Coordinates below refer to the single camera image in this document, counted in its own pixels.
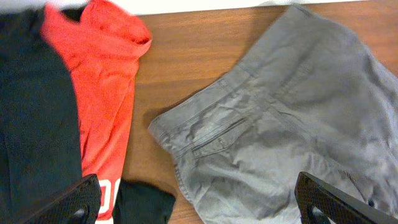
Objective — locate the black t-shirt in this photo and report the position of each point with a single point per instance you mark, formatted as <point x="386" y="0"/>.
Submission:
<point x="40" y="135"/>

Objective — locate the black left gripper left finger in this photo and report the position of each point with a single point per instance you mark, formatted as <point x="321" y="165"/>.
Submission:
<point x="79" y="203"/>

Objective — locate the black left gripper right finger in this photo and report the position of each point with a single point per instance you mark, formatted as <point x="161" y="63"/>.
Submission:
<point x="320" y="202"/>

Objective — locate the red t-shirt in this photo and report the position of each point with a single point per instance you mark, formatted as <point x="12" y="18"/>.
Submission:
<point x="101" y="49"/>

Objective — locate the grey shorts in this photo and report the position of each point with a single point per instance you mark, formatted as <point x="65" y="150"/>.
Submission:
<point x="308" y="96"/>

